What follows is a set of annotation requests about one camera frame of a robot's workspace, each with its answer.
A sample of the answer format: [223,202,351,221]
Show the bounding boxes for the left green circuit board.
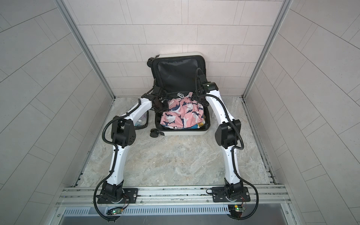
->
[106,207,123,216]

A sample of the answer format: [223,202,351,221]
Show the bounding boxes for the left aluminium corner post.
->
[54,0,116,99]

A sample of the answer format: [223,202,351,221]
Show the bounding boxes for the aluminium mounting rail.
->
[54,184,292,209]

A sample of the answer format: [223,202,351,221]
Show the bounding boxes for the white black-lined carry-on suitcase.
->
[147,52,211,136]

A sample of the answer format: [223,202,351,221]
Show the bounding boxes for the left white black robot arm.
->
[94,86,165,204]

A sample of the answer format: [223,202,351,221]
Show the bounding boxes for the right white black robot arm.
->
[194,68,259,220]

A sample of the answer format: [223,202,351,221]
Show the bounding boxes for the yellow blue print shorts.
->
[191,122,205,129]

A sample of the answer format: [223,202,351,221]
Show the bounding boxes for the right green circuit board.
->
[228,205,247,218]

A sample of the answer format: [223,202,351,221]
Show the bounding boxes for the pink shark print shorts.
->
[160,92,206,129]

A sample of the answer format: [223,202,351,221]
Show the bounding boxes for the aluminium corner post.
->
[54,0,116,99]
[242,0,292,99]

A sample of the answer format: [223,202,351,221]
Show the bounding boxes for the right aluminium corner post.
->
[242,0,292,99]

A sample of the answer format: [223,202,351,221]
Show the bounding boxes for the green circuit board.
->
[106,207,123,216]
[228,205,247,218]

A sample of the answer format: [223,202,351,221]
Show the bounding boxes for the clear black-trimmed toiletry bag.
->
[135,111,149,130]

